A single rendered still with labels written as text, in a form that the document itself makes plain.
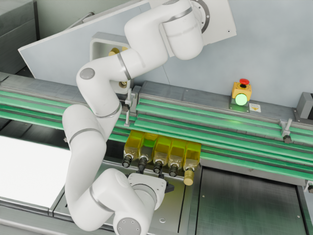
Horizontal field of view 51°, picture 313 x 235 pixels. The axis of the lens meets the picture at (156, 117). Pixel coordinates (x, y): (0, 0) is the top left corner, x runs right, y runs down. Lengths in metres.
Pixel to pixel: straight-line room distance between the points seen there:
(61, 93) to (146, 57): 0.66
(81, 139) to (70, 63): 0.80
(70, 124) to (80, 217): 0.24
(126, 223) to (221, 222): 0.67
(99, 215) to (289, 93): 1.01
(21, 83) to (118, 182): 1.04
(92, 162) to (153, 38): 0.38
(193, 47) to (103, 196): 0.50
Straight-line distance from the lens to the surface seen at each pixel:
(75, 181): 0.78
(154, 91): 1.37
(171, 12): 0.93
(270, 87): 1.44
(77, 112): 0.85
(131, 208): 0.68
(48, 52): 1.57
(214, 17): 1.26
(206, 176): 1.47
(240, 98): 1.34
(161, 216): 1.23
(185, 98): 1.34
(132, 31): 0.93
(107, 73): 0.93
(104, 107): 0.94
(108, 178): 0.67
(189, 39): 0.95
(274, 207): 1.45
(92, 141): 0.78
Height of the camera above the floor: 2.03
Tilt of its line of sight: 57 degrees down
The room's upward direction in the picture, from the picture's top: 161 degrees counter-clockwise
